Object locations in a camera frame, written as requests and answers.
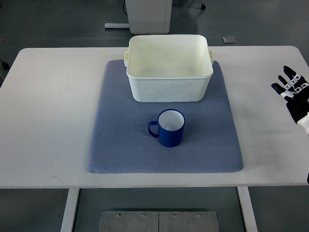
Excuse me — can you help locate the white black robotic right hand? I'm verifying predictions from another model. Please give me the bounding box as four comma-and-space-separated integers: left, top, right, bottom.
271, 66, 309, 134

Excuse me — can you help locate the blue enamel mug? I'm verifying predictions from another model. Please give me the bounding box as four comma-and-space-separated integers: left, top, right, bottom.
148, 109, 185, 147

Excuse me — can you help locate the white plastic box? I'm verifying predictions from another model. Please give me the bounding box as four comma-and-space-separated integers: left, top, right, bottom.
124, 34, 213, 102

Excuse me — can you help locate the grey floor outlet plate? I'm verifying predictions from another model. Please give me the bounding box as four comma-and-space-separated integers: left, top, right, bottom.
222, 36, 236, 44

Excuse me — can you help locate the right white table leg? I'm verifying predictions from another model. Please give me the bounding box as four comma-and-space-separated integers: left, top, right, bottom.
237, 187, 258, 232

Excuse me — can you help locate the white table leg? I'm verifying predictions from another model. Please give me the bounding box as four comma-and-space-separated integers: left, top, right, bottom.
60, 188, 80, 232
237, 187, 258, 232

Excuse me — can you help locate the white cabinet in background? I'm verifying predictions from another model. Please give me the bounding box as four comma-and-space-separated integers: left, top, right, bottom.
126, 0, 172, 35

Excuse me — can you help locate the blue quilted mat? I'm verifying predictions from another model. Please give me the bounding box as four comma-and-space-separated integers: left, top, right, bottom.
87, 60, 243, 174

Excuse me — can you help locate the grey table foot bar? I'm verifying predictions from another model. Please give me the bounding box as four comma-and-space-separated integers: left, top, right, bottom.
104, 23, 129, 29

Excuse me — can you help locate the left white table leg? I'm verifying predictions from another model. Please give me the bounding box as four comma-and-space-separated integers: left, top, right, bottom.
60, 188, 80, 232

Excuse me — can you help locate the black chair caster left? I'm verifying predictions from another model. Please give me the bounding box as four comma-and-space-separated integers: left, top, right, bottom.
0, 58, 10, 70

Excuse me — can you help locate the metal base plate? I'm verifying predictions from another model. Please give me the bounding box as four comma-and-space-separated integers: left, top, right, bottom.
98, 211, 219, 232

